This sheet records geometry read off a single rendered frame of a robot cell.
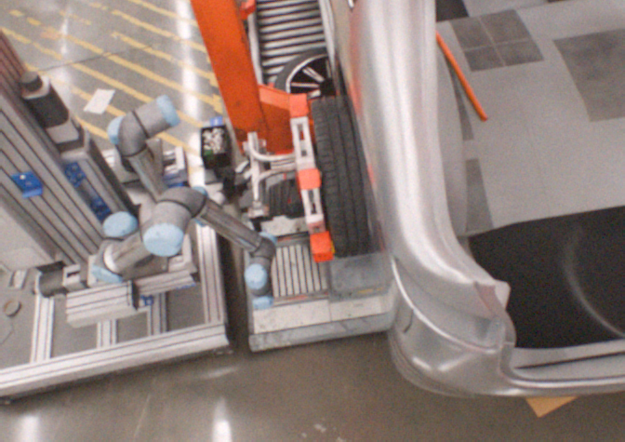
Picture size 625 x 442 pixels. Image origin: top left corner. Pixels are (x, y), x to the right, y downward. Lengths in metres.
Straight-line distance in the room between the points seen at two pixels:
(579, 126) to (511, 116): 0.26
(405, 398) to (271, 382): 0.65
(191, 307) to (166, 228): 1.17
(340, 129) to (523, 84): 0.79
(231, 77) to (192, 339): 1.23
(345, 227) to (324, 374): 0.99
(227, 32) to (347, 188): 0.82
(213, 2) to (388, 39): 0.97
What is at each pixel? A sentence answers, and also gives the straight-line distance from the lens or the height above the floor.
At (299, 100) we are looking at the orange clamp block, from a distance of 2.36.
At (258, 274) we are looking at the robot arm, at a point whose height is 1.01.
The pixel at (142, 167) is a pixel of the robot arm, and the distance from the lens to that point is 2.24.
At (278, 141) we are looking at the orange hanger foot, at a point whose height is 0.59.
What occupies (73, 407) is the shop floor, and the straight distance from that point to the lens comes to 3.25.
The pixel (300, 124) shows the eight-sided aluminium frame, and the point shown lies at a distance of 2.26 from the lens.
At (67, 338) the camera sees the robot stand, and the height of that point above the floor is 0.21.
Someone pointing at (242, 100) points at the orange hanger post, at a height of 0.91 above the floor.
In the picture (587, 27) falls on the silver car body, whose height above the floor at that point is 1.04.
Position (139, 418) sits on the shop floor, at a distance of 3.09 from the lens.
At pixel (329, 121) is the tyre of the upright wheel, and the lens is 2.18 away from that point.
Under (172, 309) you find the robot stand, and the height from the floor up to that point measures 0.21.
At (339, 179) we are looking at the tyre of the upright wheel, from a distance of 2.10.
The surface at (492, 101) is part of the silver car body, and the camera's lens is 2.44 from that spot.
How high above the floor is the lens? 2.77
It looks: 55 degrees down
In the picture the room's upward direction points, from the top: 11 degrees counter-clockwise
